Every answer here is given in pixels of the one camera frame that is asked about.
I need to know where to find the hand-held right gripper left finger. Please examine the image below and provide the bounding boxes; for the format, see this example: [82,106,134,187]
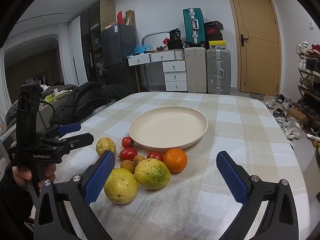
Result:
[34,150,116,240]

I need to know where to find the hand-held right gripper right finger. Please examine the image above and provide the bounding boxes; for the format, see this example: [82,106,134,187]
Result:
[216,151,299,240]

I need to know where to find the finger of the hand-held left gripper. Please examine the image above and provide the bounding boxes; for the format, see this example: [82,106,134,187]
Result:
[41,122,82,137]
[44,132,95,151]

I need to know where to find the large yellow guava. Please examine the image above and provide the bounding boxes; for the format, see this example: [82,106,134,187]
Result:
[104,168,139,204]

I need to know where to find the small wrinkled yellow guava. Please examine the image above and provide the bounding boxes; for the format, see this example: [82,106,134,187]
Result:
[96,137,116,157]

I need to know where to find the red tomato with stem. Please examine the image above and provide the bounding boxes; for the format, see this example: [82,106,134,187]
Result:
[117,148,138,161]

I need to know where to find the red tomato with calyx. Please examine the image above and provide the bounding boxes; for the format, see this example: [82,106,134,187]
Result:
[121,136,135,149]

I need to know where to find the green-tinged yellow guava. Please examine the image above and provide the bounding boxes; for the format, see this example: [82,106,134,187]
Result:
[135,158,171,190]

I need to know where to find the orange mandarin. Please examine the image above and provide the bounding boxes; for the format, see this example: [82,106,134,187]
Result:
[163,149,188,173]

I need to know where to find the plain red tomato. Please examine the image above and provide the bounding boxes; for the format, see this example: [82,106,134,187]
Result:
[146,151,164,162]

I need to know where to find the cream round plate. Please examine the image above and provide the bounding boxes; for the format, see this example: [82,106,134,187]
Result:
[129,107,209,152]

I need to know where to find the person's left hand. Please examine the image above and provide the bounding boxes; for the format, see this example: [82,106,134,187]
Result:
[12,166,56,193]

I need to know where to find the black jacket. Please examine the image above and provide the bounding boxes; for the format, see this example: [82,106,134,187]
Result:
[59,81,120,130]

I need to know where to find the checked beige tablecloth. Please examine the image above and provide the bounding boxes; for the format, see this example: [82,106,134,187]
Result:
[54,91,314,240]

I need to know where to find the white wardrobe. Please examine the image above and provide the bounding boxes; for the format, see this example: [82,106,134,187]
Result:
[69,16,88,85]

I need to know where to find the pile of sneakers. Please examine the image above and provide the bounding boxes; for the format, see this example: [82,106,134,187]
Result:
[260,94,303,140]

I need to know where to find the brown cardboard box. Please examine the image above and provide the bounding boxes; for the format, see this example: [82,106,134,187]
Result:
[286,108,307,127]

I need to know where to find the dark grey refrigerator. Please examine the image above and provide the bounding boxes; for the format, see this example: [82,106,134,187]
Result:
[100,24,139,93]

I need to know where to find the tall dark display cabinet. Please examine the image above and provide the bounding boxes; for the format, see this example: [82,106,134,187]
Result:
[80,0,117,83]

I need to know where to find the blue plastic bag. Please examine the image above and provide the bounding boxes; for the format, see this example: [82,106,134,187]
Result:
[134,44,153,54]

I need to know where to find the silver suitcase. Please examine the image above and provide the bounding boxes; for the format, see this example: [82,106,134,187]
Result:
[206,48,231,95]

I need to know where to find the white desk with drawers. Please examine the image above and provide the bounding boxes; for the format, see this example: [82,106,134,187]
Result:
[128,50,187,92]

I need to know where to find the beige suitcase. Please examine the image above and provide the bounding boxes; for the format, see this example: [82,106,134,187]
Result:
[184,47,207,93]

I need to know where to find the wooden shoe rack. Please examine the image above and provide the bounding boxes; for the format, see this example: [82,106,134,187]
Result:
[297,42,320,140]

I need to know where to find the upright cardboard box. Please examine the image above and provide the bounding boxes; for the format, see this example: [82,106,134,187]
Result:
[125,9,136,27]

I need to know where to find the wooden door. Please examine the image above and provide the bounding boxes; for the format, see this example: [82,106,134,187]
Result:
[225,0,282,96]

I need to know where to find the black bag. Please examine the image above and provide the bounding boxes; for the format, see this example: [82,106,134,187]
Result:
[167,40,183,50]

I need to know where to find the yellow and black shoe box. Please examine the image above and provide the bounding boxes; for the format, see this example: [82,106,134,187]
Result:
[208,40,227,49]

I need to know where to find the rows of assorted shoes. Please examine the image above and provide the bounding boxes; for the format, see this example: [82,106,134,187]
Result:
[296,41,320,88]

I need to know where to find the small black box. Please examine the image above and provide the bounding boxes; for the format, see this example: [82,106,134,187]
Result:
[169,29,182,41]

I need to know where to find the red and black shoe box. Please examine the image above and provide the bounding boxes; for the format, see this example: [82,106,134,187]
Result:
[205,28,224,42]

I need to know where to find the teal suitcase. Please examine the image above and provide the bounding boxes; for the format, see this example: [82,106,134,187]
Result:
[182,7,206,47]

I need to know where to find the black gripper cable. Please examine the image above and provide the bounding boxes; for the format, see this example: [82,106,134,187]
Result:
[39,102,56,128]

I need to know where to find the curved metal frame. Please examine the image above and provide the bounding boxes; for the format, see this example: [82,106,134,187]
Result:
[141,31,170,53]

